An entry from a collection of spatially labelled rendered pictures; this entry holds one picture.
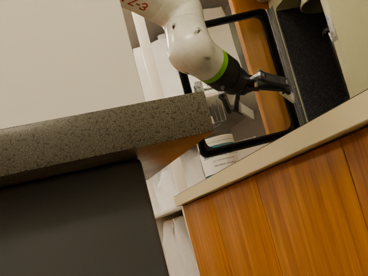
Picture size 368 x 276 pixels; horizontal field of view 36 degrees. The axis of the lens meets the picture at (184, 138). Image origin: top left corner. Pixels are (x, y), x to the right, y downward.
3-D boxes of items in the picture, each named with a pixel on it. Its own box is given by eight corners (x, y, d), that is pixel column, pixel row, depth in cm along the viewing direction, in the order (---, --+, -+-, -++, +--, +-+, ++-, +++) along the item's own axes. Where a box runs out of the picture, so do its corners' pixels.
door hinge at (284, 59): (305, 132, 166) (269, 9, 172) (309, 130, 164) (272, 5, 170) (301, 133, 166) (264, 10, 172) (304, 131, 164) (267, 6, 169)
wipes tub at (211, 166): (236, 177, 208) (226, 138, 210) (247, 173, 195) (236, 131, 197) (203, 186, 205) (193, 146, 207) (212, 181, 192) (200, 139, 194)
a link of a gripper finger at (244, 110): (240, 110, 156) (238, 111, 156) (254, 120, 160) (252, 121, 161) (239, 101, 157) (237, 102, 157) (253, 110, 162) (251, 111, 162)
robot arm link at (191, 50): (161, 70, 129) (198, 43, 124) (153, 32, 136) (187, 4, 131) (200, 95, 138) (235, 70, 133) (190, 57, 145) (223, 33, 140)
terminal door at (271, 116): (302, 134, 165) (265, 7, 171) (201, 159, 162) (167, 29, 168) (302, 134, 166) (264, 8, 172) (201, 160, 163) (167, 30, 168)
